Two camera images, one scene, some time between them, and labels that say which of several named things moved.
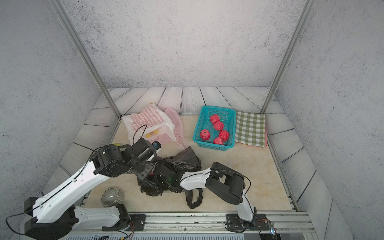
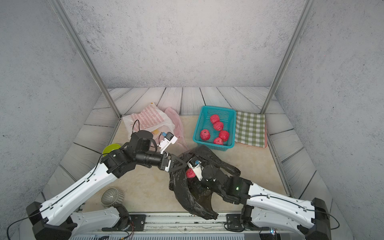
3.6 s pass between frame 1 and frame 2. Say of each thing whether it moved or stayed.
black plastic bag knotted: moved
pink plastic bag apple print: stayed
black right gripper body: moved
